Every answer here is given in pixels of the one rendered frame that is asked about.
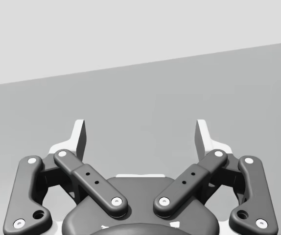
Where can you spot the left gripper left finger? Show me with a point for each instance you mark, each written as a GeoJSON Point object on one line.
{"type": "Point", "coordinates": [91, 180]}

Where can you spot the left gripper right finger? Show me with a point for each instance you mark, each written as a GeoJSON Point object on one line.
{"type": "Point", "coordinates": [190, 180]}

